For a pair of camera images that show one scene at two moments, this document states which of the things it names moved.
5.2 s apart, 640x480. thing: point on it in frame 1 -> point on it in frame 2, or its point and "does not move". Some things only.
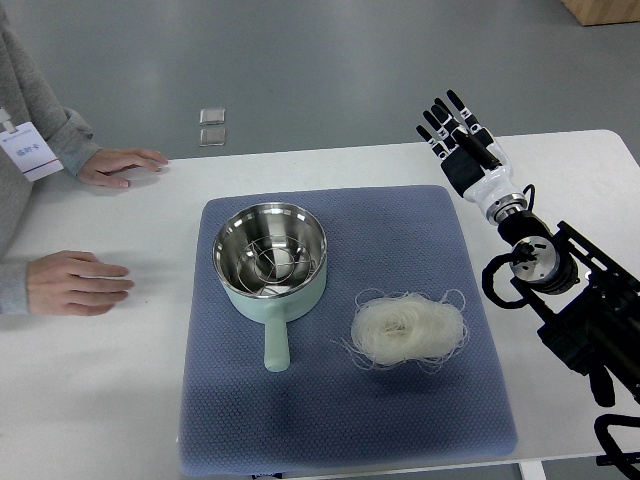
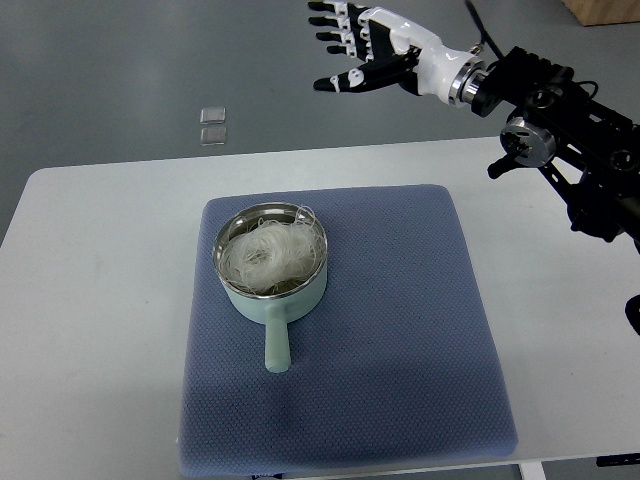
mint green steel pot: (271, 260) does not move
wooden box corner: (592, 12) does not move
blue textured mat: (327, 409) does not move
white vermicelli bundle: (405, 328) -> (267, 256)
